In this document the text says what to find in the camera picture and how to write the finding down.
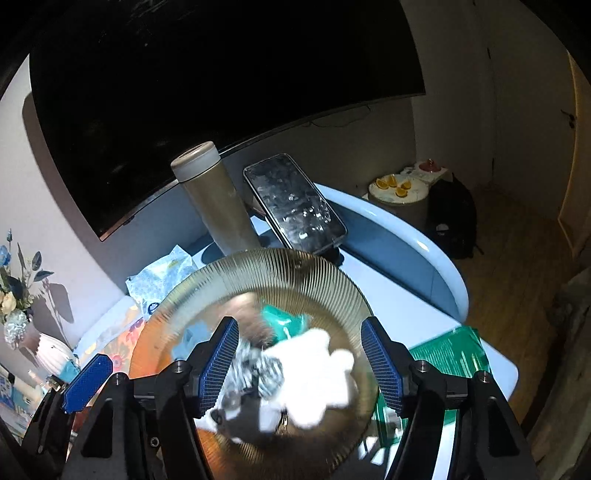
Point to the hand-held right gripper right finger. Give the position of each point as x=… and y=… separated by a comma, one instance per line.
x=381, y=364

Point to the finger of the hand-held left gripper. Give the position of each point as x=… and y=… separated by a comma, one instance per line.
x=87, y=382

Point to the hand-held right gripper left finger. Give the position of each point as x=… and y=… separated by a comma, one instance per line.
x=220, y=364

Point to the plaid fabric bow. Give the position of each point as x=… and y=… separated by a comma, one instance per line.
x=258, y=369

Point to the white soft cloth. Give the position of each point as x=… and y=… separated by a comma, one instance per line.
x=314, y=369

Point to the ribbed amber glass plate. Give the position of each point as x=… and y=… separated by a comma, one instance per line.
x=277, y=277

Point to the brown fabric item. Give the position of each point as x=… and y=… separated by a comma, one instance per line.
x=247, y=316

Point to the floral woven cloth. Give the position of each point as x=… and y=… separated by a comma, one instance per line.
x=115, y=332

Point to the green book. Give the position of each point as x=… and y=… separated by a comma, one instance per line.
x=443, y=350

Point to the blue printed book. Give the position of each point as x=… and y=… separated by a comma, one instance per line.
x=18, y=397

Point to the blue white tissue packet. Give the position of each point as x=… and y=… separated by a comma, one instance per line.
x=161, y=281

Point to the white ribbed flower vase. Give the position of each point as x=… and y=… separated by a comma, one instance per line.
x=18, y=286

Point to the black phone stand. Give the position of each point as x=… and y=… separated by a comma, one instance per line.
x=332, y=255

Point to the beige insulated tumbler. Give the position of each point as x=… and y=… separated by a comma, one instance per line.
x=217, y=203

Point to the black backpack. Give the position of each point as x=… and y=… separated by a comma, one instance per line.
x=450, y=217

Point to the round marble side table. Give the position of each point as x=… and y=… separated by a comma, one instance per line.
x=406, y=203

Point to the black smartphone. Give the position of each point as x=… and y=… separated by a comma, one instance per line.
x=291, y=203

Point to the black curved television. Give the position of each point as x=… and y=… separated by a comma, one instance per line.
x=207, y=92

